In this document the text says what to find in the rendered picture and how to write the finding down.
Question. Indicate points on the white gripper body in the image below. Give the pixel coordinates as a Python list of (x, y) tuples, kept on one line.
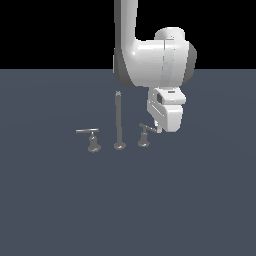
[(168, 108)]

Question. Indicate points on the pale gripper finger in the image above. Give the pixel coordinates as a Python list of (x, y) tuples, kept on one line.
[(158, 127)]

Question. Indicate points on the grey faucet spout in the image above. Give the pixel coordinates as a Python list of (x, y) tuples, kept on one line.
[(118, 123)]

